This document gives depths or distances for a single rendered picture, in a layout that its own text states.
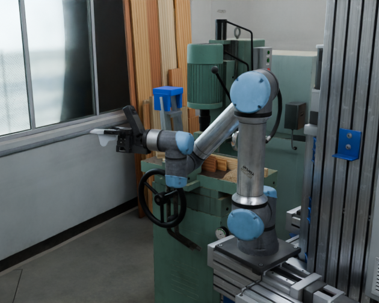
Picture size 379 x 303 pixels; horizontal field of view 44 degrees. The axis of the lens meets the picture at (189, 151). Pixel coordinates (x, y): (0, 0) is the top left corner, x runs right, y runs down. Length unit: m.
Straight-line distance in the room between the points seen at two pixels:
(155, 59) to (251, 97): 2.67
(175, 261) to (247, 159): 1.19
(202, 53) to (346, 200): 1.01
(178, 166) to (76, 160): 2.09
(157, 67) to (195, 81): 1.78
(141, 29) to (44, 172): 1.35
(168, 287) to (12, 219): 1.22
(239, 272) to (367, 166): 0.60
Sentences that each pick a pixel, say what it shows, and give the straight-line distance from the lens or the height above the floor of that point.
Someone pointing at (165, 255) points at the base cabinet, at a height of 0.40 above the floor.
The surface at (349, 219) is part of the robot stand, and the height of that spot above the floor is 0.98.
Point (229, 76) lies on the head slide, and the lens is 2.38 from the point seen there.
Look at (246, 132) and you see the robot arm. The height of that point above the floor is 1.28.
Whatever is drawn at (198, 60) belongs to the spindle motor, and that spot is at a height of 1.43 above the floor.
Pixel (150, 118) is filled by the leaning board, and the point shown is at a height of 0.87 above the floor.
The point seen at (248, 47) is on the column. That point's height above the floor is 1.48.
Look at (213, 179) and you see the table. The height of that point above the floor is 0.89.
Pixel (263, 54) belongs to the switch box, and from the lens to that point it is 2.46.
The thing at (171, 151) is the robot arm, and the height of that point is 1.19.
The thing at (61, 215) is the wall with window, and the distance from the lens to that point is 3.61.
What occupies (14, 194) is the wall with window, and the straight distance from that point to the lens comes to 3.29.
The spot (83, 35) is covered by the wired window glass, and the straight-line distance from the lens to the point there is 3.65.
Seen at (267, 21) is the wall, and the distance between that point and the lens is 4.65.
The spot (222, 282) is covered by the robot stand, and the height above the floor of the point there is 0.65.
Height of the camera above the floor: 1.61
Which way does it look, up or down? 16 degrees down
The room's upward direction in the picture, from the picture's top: straight up
